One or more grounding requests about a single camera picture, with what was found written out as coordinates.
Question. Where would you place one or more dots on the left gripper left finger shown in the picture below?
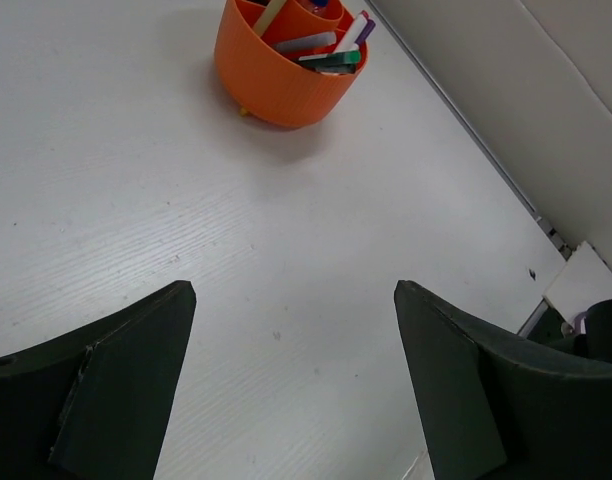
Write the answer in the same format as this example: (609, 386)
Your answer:
(95, 403)

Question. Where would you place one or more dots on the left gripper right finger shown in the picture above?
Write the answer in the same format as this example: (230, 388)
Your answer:
(495, 405)

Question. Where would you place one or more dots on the green-capped pen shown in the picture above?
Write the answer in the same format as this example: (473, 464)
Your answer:
(313, 61)

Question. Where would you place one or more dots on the red-capped white marker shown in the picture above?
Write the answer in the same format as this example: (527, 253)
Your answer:
(349, 41)

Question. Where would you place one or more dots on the clear lilac pen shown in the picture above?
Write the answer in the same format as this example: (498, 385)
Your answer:
(310, 42)

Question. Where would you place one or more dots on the small blue-capped glue bottle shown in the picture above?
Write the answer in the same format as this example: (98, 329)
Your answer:
(318, 6)

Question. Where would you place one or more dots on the black thin pen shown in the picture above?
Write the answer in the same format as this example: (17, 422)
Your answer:
(342, 69)

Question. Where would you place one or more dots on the purple-capped white marker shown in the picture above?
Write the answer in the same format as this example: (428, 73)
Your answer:
(366, 32)

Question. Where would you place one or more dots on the yellow highlighter pen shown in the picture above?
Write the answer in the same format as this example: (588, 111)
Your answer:
(270, 12)

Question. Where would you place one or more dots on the orange round organizer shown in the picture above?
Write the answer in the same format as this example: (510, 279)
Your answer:
(269, 85)

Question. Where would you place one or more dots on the aluminium side rail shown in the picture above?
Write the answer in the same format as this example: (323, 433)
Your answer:
(545, 225)

